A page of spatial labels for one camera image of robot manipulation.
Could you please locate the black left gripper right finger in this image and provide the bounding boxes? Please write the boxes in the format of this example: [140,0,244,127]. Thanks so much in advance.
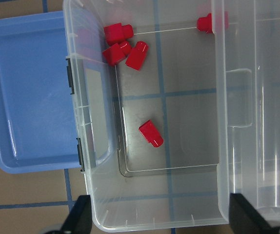
[229,193,280,234]

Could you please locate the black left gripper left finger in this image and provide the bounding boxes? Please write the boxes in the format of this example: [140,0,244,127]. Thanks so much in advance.
[60,195,92,234]

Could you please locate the clear plastic box lid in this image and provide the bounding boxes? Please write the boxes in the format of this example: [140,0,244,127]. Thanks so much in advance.
[211,0,280,221]

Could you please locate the clear plastic storage box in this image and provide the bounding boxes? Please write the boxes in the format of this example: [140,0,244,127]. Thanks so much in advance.
[63,0,229,232]

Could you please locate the lone red block in box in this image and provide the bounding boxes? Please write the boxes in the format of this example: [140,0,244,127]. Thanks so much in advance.
[196,11,229,34]

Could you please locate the blue plastic tray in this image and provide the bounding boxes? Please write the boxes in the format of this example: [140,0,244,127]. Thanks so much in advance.
[0,11,116,174]

